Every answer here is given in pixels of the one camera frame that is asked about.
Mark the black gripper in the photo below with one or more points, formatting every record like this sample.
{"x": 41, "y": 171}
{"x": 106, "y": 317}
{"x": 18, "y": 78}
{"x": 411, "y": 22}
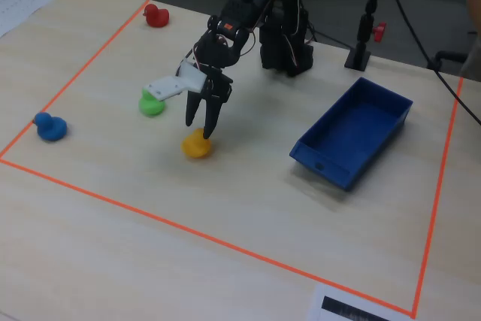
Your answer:
{"x": 215, "y": 89}

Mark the yellow rubber duck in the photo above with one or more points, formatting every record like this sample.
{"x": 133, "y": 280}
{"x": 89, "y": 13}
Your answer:
{"x": 195, "y": 148}

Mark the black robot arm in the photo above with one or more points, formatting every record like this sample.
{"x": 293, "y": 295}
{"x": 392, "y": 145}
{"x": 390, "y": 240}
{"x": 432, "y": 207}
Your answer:
{"x": 280, "y": 35}

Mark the green rubber duck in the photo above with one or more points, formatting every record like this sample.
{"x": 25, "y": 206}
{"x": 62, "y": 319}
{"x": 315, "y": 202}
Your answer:
{"x": 150, "y": 107}

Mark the red rubber duck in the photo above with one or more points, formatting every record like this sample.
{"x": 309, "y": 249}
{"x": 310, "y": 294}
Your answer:
{"x": 156, "y": 16}

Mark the blue plastic box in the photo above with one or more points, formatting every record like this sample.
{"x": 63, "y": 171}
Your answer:
{"x": 353, "y": 129}

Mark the blue rubber duck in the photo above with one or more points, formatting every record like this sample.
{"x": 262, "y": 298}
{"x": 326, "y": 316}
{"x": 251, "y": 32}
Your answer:
{"x": 50, "y": 128}

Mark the red stand knob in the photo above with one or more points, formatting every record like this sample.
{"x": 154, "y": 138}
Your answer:
{"x": 380, "y": 31}

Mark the white printed paper sheet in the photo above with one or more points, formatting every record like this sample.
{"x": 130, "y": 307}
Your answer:
{"x": 19, "y": 1}

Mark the paper with black bar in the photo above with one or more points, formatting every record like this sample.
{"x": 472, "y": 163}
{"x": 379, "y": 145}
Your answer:
{"x": 349, "y": 307}

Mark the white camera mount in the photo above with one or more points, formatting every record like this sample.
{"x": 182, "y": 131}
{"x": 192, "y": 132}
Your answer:
{"x": 171, "y": 86}

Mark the orange tape frame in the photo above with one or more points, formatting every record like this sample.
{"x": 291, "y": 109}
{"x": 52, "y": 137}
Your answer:
{"x": 188, "y": 230}

